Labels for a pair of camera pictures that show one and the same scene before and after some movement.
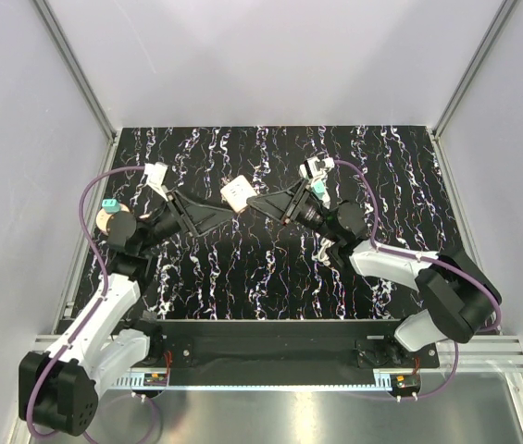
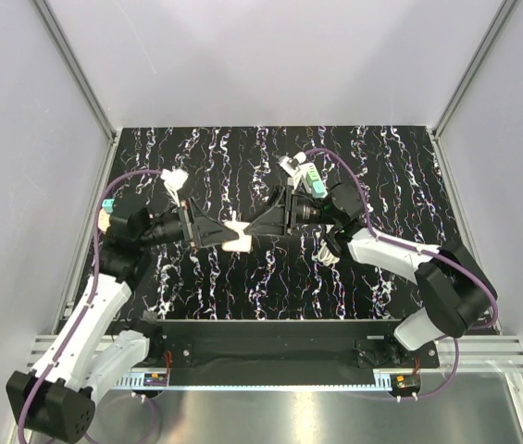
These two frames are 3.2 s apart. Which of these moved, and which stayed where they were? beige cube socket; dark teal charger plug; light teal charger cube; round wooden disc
Moved: beige cube socket
Stayed: light teal charger cube; dark teal charger plug; round wooden disc
